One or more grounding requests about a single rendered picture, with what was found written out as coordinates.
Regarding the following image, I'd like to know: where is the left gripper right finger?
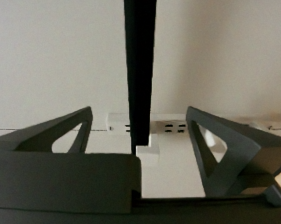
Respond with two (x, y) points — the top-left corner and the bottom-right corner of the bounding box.
(186, 106), (281, 196)

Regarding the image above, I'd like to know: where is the light grey wall panel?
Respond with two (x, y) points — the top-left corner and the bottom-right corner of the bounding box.
(0, 0), (281, 198)

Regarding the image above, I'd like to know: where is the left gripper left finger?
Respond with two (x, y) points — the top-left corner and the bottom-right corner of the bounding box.
(0, 106), (93, 153)

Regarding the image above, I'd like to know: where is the black metal bar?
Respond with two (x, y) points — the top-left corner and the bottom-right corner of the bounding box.
(123, 0), (157, 155)

